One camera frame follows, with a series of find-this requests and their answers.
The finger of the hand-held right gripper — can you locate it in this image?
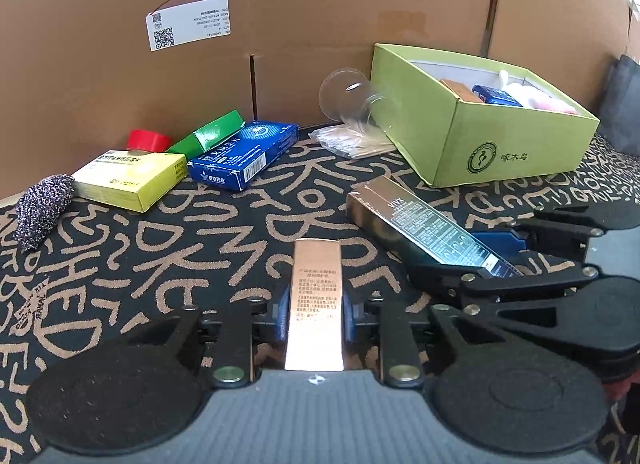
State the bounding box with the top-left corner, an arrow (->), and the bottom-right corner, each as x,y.
470,206 -> 607,263
407,263 -> 602,329

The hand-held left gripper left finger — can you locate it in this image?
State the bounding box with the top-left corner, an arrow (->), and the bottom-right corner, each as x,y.
112,284 -> 292,390

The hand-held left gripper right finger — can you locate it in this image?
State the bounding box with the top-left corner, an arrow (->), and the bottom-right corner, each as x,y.
344,294 -> 503,389

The rose gold box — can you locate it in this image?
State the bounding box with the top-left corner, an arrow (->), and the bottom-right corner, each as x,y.
284,239 -> 347,371

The silver and black box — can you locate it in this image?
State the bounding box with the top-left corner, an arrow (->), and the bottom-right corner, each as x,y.
346,175 -> 526,279

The green cardboard shoe box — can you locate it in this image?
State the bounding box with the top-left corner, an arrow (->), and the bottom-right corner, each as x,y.
370,43 -> 601,189

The pink glove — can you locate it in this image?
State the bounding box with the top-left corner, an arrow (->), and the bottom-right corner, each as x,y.
525,93 -> 581,116

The small dark blue box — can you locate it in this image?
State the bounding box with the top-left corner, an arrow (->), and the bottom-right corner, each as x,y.
471,84 -> 524,108

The white glove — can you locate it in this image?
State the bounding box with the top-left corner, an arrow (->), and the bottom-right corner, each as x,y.
497,69 -> 547,105

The orange and white medicine box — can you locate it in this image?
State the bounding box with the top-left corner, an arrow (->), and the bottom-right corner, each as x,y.
439,78 -> 486,103

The bag of cotton swabs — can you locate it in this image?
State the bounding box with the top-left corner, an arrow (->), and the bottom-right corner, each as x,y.
309,125 -> 399,160

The clear plastic cup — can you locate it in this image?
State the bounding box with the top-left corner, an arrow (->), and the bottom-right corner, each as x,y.
319,67 -> 401,138

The black letter-print tablecloth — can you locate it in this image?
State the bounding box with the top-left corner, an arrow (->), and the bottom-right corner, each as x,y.
0,124 -> 640,464

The blue medicine box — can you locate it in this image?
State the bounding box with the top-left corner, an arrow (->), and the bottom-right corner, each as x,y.
187,120 -> 300,192

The grey fabric bag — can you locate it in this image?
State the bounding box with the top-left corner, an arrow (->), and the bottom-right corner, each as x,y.
595,54 -> 640,155

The yellow medicine box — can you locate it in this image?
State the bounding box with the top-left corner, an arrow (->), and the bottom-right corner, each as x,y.
71,149 -> 188,213

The red tape roll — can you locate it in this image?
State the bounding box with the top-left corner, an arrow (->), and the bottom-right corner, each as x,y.
126,129 -> 174,153

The steel wool scrubber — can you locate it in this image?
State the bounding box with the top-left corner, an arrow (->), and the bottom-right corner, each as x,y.
15,173 -> 75,252

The brown cardboard sheet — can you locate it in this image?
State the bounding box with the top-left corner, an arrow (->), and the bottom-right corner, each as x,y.
0,0 -> 640,201

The white shipping label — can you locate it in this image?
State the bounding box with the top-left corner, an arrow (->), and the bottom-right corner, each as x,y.
145,0 -> 231,52

